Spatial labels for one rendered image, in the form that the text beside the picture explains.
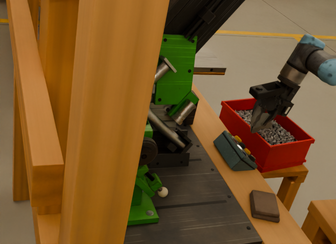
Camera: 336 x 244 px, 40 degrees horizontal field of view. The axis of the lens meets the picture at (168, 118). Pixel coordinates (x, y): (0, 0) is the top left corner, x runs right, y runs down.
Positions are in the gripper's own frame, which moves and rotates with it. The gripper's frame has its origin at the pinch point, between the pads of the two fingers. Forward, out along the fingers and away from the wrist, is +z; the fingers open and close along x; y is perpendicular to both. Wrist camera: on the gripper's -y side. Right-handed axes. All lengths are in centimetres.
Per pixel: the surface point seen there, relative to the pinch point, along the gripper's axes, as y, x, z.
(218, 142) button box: -7.9, 2.6, 8.8
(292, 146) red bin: 19.2, -4.5, 1.0
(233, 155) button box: -9.1, -6.3, 7.8
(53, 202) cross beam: -83, -36, 6
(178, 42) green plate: -36.4, 11.8, -16.1
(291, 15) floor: 391, 342, -29
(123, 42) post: -91, -46, -27
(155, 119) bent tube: -36.9, 3.6, 5.8
